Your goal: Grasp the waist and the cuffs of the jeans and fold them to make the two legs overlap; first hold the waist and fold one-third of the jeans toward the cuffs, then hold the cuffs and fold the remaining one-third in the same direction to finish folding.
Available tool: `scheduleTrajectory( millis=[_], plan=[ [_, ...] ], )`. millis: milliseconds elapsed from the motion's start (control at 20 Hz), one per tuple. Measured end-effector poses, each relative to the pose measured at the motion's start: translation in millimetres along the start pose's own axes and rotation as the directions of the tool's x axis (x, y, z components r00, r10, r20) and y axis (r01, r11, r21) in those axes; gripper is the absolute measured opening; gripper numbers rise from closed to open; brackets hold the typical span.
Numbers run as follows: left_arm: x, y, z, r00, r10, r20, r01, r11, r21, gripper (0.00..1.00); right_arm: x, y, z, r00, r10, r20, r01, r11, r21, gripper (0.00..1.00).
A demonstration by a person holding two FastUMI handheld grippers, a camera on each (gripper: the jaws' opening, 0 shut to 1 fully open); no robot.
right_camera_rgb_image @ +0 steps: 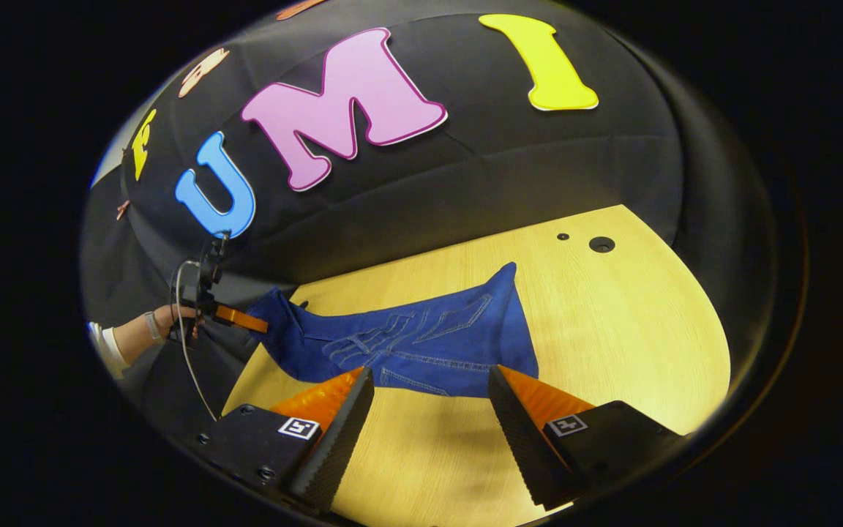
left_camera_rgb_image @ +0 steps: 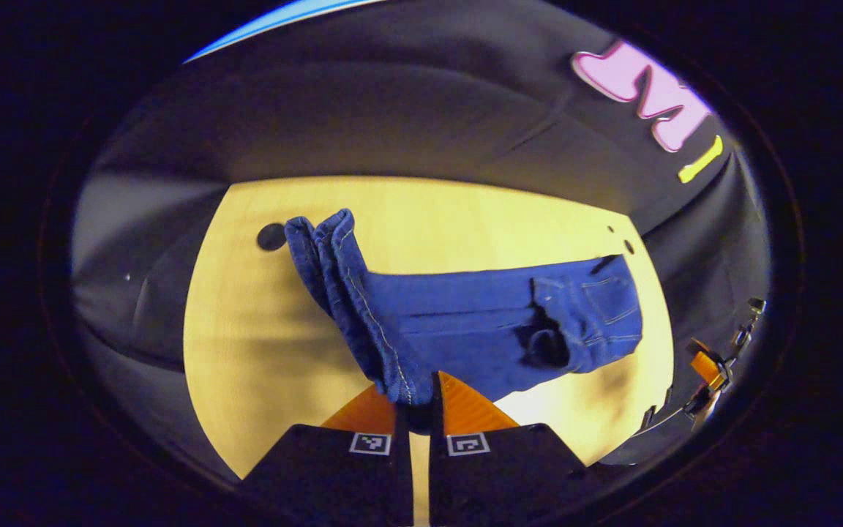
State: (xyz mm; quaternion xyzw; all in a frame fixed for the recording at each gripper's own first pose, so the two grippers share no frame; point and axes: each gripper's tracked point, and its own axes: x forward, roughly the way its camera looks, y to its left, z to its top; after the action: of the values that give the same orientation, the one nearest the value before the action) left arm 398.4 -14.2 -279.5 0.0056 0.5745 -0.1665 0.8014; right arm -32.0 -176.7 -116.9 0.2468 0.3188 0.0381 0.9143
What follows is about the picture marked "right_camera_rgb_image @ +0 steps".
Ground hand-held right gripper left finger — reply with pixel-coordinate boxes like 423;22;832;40
195;366;376;513

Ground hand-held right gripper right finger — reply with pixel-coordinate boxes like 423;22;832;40
488;365;687;512

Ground blue jeans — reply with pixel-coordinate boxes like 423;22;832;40
246;262;541;400

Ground black backdrop cloth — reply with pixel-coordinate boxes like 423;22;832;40
81;0;773;440

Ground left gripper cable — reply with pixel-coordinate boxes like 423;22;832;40
173;260;219;423

